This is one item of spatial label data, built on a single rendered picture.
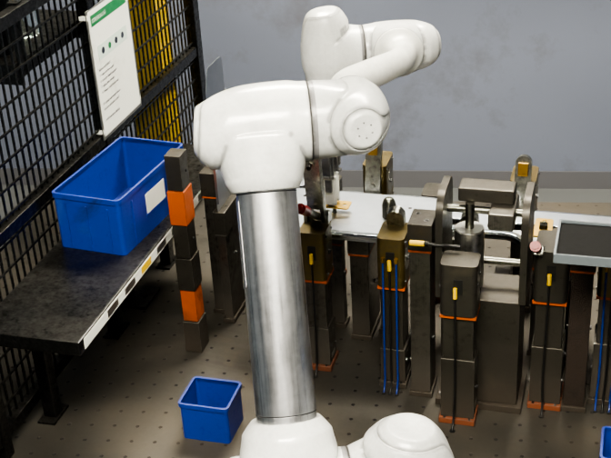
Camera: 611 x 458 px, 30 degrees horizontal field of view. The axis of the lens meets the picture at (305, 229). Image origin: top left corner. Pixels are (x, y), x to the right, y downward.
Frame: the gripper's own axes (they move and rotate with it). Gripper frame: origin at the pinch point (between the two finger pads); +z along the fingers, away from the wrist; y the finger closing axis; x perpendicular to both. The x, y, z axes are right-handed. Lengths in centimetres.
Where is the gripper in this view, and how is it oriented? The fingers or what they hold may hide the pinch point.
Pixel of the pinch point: (331, 188)
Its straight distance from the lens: 256.4
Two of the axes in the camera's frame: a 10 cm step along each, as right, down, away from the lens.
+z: 0.5, 8.8, 4.7
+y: 2.7, -4.7, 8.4
